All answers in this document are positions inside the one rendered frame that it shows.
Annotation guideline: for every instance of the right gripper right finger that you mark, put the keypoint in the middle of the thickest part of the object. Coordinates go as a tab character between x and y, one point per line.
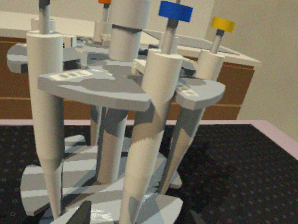
193	218

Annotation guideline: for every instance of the white pipette with blue push button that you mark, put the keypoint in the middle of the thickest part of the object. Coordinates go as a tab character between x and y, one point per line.
160	74

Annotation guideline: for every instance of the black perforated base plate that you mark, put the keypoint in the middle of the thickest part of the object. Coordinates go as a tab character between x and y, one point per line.
231	174

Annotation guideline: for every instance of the white pipette with yellow button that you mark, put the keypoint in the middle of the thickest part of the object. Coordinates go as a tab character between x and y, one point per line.
69	40
45	54

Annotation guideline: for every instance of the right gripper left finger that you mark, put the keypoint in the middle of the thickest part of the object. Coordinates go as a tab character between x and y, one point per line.
82	214

